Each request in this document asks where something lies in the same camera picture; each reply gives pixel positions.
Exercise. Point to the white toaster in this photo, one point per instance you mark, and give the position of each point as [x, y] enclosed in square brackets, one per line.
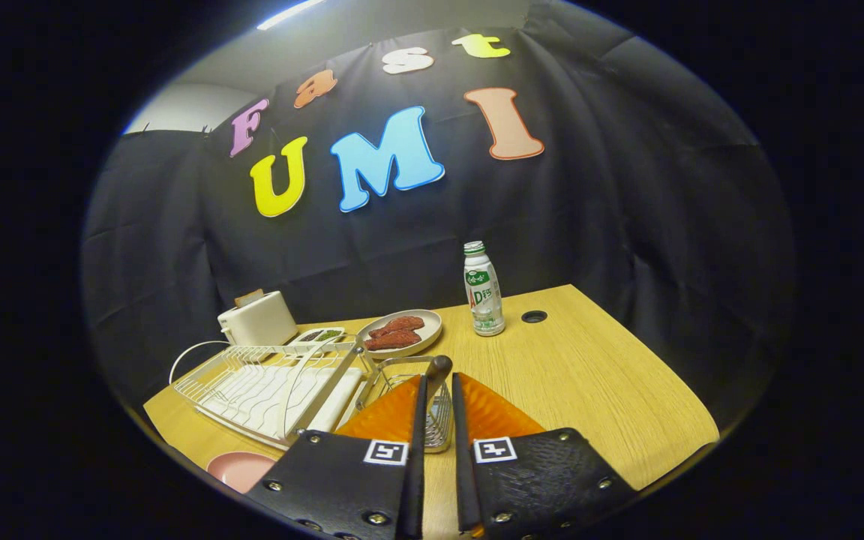
[259, 322]

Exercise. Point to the white drink bottle green label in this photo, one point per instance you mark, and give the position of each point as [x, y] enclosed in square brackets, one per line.
[483, 296]

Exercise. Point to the beige round plate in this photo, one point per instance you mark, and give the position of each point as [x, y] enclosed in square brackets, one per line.
[428, 322]

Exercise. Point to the brown meat slice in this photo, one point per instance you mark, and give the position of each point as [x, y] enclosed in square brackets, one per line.
[394, 341]
[402, 325]

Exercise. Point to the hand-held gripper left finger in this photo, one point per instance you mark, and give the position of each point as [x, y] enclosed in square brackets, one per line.
[415, 487]

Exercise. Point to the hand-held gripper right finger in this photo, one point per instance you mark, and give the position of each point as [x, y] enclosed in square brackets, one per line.
[463, 487]

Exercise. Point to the pink plate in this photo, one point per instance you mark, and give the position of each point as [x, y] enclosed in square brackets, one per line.
[241, 469]

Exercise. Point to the toast slice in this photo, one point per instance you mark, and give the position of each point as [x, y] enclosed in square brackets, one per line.
[250, 298]

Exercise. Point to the white divided dish with beans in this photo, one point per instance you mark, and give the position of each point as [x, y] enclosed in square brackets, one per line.
[319, 335]

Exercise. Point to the black backdrop cloth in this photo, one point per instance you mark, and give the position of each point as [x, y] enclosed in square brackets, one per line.
[627, 187]

